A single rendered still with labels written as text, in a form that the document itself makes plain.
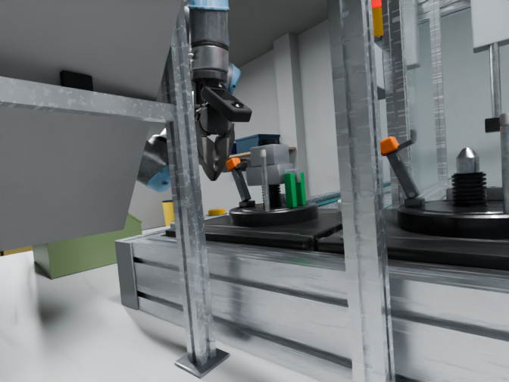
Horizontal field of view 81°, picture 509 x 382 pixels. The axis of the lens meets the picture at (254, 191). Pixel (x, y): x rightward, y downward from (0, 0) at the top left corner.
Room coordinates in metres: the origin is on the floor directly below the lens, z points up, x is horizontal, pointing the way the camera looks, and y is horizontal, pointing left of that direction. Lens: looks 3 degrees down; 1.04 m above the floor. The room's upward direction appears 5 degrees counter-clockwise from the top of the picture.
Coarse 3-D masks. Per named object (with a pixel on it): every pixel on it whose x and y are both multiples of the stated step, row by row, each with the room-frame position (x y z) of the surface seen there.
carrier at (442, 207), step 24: (504, 120) 0.25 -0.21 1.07; (504, 144) 0.25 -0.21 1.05; (504, 168) 0.25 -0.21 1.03; (456, 192) 0.31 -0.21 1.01; (480, 192) 0.30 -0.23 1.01; (504, 192) 0.25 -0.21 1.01; (408, 216) 0.31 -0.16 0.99; (432, 216) 0.28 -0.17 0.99; (456, 216) 0.27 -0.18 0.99; (480, 216) 0.25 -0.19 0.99; (504, 216) 0.25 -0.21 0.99; (336, 240) 0.29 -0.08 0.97; (408, 240) 0.27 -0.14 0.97; (432, 240) 0.26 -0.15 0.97; (456, 240) 0.26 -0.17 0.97; (480, 240) 0.25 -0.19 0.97; (504, 240) 0.24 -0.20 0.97; (456, 264) 0.22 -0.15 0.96; (480, 264) 0.21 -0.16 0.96; (504, 264) 0.21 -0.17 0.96
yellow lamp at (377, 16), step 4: (372, 8) 0.53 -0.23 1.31; (376, 8) 0.52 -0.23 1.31; (380, 8) 0.52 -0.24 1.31; (372, 12) 0.53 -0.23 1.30; (376, 12) 0.52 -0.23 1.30; (380, 12) 0.52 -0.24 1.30; (376, 16) 0.52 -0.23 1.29; (380, 16) 0.52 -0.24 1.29; (376, 20) 0.52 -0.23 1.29; (380, 20) 0.52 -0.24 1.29; (376, 24) 0.52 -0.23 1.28; (380, 24) 0.52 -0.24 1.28; (376, 28) 0.52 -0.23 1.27; (380, 28) 0.52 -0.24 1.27; (376, 32) 0.52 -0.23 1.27; (380, 32) 0.52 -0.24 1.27; (376, 36) 0.53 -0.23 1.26; (380, 36) 0.53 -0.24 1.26
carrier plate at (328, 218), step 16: (320, 208) 0.55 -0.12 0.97; (336, 208) 0.53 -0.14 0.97; (208, 224) 0.47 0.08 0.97; (224, 224) 0.45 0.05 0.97; (304, 224) 0.39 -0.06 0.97; (320, 224) 0.39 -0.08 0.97; (336, 224) 0.38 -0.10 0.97; (208, 240) 0.39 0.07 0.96; (224, 240) 0.38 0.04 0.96; (240, 240) 0.36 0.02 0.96; (256, 240) 0.34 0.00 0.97; (272, 240) 0.33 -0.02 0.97; (288, 240) 0.32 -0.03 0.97; (304, 240) 0.31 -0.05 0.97
